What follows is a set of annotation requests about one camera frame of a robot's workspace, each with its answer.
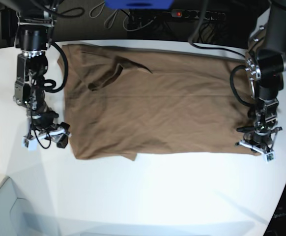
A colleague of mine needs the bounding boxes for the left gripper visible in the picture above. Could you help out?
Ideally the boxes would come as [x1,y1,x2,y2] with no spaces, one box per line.
[235,126,282,154]

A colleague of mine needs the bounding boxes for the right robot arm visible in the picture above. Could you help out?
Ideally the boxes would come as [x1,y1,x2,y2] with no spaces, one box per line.
[0,0,70,150]

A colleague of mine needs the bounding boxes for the blue box at top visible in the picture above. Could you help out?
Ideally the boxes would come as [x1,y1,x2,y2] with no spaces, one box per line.
[105,0,173,9]

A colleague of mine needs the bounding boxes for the black power strip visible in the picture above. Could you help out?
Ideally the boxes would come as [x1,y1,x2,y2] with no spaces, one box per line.
[171,9,227,22]

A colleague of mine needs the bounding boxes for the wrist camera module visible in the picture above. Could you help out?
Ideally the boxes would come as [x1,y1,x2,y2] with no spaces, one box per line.
[264,151,275,162]
[22,137,38,151]

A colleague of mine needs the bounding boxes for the white bin at corner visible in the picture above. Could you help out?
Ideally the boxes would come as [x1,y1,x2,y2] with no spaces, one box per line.
[0,177,60,236]

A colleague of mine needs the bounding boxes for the brown t-shirt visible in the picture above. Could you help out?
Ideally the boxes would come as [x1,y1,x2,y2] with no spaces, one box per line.
[62,44,250,160]

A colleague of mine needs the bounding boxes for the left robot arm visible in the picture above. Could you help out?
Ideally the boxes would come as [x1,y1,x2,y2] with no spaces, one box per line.
[229,0,286,161]

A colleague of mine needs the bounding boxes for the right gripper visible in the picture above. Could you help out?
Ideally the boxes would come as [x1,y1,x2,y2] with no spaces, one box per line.
[24,112,71,148]

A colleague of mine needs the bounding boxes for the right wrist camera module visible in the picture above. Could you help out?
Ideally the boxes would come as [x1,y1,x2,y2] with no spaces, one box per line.
[22,137,38,151]

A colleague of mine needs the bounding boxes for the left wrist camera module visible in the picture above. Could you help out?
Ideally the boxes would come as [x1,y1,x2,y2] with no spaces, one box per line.
[264,151,275,162]

